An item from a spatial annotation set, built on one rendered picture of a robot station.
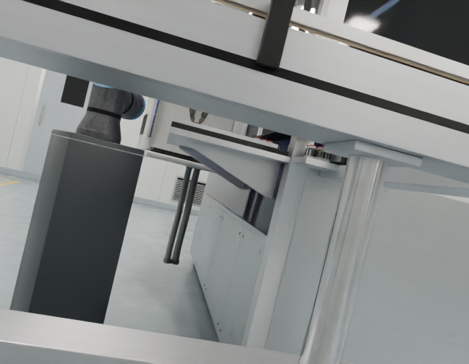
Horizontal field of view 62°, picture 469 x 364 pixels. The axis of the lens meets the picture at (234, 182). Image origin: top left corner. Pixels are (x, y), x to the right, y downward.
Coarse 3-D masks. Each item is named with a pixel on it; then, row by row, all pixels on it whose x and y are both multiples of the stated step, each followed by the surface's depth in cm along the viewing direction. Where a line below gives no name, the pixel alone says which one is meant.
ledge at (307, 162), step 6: (294, 162) 124; (300, 162) 119; (306, 162) 115; (312, 162) 115; (318, 162) 115; (324, 162) 116; (330, 162) 116; (318, 168) 123; (324, 168) 117; (330, 168) 116; (336, 168) 116
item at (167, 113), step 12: (168, 108) 216; (180, 108) 219; (144, 120) 220; (156, 120) 215; (168, 120) 217; (216, 120) 227; (228, 120) 230; (144, 132) 214; (156, 132) 215; (168, 132) 218; (144, 144) 213; (156, 144) 216; (168, 144) 218
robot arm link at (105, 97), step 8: (96, 88) 131; (104, 88) 130; (112, 88) 131; (96, 96) 130; (104, 96) 130; (112, 96) 131; (120, 96) 133; (128, 96) 138; (88, 104) 132; (96, 104) 130; (104, 104) 130; (112, 104) 131; (120, 104) 134; (128, 104) 139; (120, 112) 135
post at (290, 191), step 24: (336, 0) 128; (312, 144) 129; (288, 168) 128; (288, 192) 128; (288, 216) 129; (288, 240) 129; (264, 264) 129; (264, 288) 128; (264, 312) 129; (264, 336) 129
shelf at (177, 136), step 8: (176, 128) 122; (168, 136) 142; (176, 136) 133; (184, 136) 125; (192, 136) 123; (200, 136) 123; (208, 136) 124; (176, 144) 183; (184, 144) 168; (216, 144) 126; (224, 144) 125; (232, 144) 125; (240, 144) 126; (248, 152) 127; (256, 152) 127; (264, 152) 128; (272, 152) 128; (272, 160) 136; (280, 160) 129; (288, 160) 129
